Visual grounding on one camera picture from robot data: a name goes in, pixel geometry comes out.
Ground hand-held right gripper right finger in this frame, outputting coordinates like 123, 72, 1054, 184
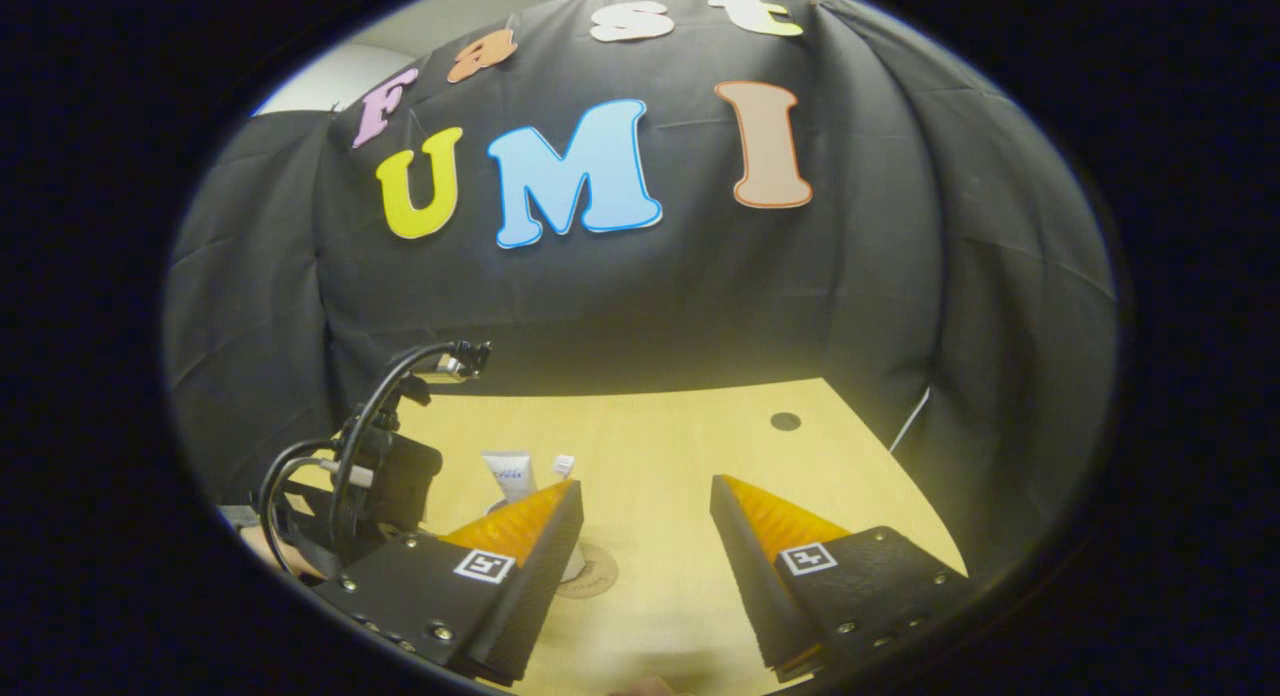
710, 473, 971, 682

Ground white cup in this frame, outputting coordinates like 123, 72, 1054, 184
486, 496, 589, 584

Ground black backdrop cloth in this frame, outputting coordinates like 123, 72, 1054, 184
163, 0, 1119, 577

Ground wooden desktop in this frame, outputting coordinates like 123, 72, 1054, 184
290, 378, 969, 696

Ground white toothpaste tube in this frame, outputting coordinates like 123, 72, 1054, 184
480, 449, 538, 504

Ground round wooden coaster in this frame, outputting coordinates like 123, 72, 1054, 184
555, 544, 619, 600

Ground white cable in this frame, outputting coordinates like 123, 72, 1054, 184
888, 386, 931, 455

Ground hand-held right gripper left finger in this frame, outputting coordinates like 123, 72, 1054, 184
315, 479, 584, 687

